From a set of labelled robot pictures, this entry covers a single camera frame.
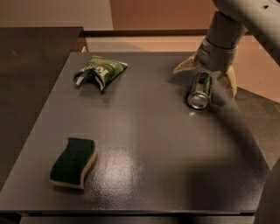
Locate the green snack bag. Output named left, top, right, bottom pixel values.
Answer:
left=73, top=56, right=128, bottom=91

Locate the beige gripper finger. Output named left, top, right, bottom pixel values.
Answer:
left=172, top=53, right=199, bottom=74
left=217, top=66, right=237, bottom=98

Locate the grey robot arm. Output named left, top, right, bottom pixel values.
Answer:
left=173, top=0, right=280, bottom=98

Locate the green metal can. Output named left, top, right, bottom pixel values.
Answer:
left=187, top=73, right=212, bottom=109

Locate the green and yellow sponge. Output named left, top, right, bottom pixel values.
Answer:
left=50, top=137, right=97, bottom=189

